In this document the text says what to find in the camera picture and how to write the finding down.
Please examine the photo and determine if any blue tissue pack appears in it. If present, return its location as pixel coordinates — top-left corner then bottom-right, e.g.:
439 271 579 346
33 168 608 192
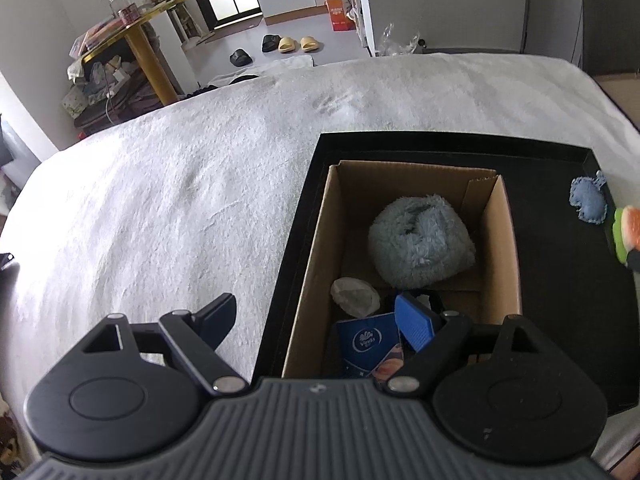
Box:
334 313 405 382

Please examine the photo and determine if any fluffy grey-blue plush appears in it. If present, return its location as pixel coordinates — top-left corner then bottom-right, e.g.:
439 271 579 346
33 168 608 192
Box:
368 195 476 290

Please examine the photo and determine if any orange cardboard box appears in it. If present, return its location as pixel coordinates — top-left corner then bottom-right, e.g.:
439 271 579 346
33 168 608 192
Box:
326 0 356 32

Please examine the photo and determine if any plush hamburger toy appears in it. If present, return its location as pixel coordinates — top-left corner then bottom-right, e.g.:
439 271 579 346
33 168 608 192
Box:
612 206 640 273

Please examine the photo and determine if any black slipper far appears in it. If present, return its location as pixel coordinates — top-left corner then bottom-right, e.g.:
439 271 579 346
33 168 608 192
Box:
262 34 281 53

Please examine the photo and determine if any blue denim stuffed toy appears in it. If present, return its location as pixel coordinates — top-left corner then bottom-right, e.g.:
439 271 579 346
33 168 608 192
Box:
568 170 608 224

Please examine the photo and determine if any gold round side table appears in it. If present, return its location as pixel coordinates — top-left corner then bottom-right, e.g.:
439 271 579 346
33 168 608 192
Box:
80 0 186 106

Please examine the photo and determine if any brown cardboard box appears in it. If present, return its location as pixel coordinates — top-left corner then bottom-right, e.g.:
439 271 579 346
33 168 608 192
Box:
282 160 523 378

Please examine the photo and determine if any clear plastic bag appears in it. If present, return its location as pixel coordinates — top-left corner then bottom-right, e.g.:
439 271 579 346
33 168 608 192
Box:
375 23 426 58

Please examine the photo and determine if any grey crumpled soft ball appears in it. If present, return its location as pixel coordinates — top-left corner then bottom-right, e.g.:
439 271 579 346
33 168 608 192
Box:
330 278 381 318

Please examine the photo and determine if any black slipper near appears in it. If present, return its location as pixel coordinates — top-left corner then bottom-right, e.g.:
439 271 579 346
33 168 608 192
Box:
229 49 253 67

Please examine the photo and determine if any yellow slipper left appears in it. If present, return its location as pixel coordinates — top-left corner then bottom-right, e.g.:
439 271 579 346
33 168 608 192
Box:
278 37 296 53

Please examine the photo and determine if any small grey soft piece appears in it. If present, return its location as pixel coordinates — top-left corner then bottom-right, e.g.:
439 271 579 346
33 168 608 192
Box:
416 295 432 310

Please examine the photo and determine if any black slipper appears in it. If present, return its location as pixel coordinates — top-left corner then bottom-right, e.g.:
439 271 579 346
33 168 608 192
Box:
229 49 253 67
262 34 281 53

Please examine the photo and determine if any glass jar red label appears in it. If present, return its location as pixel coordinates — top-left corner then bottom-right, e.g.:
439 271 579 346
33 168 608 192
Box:
108 0 141 26

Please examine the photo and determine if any cluttered pile under table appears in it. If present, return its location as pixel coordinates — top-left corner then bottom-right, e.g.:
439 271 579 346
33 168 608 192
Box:
62 53 163 136

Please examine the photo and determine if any black shallow tray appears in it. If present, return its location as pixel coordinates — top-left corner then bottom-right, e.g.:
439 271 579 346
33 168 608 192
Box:
253 131 639 415

